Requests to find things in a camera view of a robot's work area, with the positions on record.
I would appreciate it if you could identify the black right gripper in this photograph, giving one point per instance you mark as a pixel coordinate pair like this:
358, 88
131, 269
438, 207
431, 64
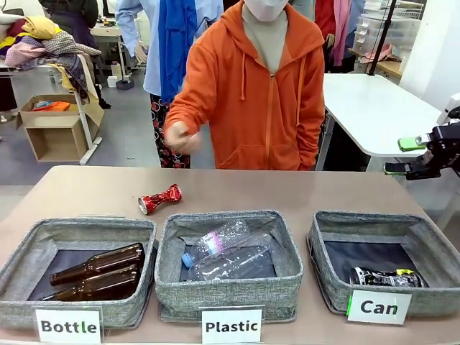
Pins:
445, 143

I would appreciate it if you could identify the crushed black can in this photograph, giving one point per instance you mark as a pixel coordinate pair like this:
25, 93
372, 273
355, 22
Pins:
384, 277

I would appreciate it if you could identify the small bottle pink label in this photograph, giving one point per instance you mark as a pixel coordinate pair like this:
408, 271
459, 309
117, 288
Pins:
223, 237

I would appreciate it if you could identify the large clear plastic bottle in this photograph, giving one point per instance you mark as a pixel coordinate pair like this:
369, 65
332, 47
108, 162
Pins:
233, 262

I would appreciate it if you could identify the brown glass bottle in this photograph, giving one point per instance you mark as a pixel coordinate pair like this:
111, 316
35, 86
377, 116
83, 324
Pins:
100, 262
97, 287

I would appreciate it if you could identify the person's right forearm orange sleeve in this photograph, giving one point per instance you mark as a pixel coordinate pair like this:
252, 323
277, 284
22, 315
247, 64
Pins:
190, 97

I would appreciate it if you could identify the person's left forearm orange sleeve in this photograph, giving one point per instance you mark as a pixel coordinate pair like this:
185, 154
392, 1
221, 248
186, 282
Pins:
311, 133

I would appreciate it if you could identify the grey basket labelled Can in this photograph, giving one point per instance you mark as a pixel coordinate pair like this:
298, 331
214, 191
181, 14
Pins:
431, 302

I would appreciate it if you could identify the white Can label sign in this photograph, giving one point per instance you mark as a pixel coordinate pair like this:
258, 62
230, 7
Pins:
379, 307

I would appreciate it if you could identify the grey basket labelled Plastic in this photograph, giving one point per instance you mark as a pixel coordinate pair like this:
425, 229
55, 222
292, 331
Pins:
230, 298

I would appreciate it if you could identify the crushed red can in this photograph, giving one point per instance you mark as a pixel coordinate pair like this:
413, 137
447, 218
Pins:
160, 198

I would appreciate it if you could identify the grey basket labelled Bottle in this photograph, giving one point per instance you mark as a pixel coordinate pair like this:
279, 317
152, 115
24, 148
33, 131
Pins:
21, 309

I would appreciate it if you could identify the person's right hand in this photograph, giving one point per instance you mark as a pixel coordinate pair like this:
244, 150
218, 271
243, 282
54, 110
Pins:
179, 138

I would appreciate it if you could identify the blue shirt person's hand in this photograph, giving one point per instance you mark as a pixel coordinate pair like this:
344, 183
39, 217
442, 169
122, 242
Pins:
141, 52

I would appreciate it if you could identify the large white table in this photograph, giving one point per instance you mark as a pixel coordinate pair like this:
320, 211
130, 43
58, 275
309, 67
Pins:
373, 115

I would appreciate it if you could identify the pink cloth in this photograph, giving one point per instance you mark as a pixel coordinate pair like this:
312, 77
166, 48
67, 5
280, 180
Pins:
382, 54

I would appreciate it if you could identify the black pole stand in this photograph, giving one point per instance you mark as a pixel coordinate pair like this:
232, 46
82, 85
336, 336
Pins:
382, 36

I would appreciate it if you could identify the clear plastic storage drawers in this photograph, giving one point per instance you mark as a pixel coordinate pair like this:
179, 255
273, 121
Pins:
391, 28

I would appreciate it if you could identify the person in red top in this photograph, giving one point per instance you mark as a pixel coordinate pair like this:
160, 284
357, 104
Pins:
334, 32

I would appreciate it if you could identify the person in orange hoodie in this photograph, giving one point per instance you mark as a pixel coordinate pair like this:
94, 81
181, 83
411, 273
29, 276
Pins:
258, 108

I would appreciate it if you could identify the white face mask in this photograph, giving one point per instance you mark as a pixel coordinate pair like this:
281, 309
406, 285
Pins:
266, 9

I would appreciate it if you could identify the white Plastic label sign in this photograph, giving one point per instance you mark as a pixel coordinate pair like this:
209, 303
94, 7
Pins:
231, 326

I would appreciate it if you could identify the blue scarf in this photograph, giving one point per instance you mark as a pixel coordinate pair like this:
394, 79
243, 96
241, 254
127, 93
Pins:
176, 50

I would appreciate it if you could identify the person in blue shirt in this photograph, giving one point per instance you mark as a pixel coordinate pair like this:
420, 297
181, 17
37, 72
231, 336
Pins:
151, 46

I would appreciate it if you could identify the white background desk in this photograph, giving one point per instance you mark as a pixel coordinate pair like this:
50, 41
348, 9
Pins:
108, 36

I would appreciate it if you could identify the white table with clothes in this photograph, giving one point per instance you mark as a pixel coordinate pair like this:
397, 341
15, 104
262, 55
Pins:
84, 118

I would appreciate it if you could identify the wooden open box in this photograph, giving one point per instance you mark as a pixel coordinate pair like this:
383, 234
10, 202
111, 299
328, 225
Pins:
54, 140

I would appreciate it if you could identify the orange cloth in box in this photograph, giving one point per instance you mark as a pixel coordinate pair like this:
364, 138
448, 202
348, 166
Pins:
54, 106

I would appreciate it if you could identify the person in dark clothes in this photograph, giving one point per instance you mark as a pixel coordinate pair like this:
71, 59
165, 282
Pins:
75, 18

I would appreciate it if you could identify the white Bottle label sign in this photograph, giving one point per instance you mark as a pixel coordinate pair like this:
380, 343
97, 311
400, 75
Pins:
68, 326

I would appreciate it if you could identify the pile of colourful clothes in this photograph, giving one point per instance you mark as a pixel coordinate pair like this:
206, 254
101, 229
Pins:
43, 43

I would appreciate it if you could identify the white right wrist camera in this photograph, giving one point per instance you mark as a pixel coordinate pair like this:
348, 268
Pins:
453, 108

